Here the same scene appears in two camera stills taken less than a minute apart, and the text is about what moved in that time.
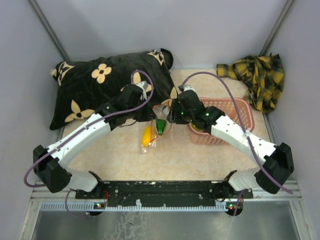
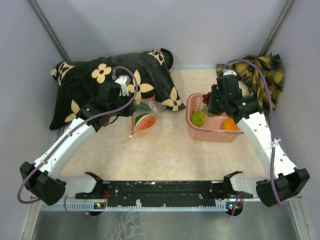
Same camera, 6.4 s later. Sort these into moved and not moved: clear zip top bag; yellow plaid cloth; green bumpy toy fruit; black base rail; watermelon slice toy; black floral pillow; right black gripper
Moved: watermelon slice toy; green bumpy toy fruit; right black gripper; clear zip top bag
Not moved: yellow plaid cloth; black base rail; black floral pillow
